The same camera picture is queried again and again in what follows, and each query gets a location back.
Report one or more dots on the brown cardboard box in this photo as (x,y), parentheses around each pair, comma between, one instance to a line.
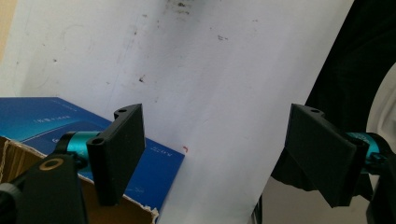
(124,211)

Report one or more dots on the blue flat box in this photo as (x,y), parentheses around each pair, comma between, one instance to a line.
(37,119)

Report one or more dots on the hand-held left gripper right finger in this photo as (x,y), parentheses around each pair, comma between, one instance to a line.
(323,155)

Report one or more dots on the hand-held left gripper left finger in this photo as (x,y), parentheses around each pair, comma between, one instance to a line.
(116,155)

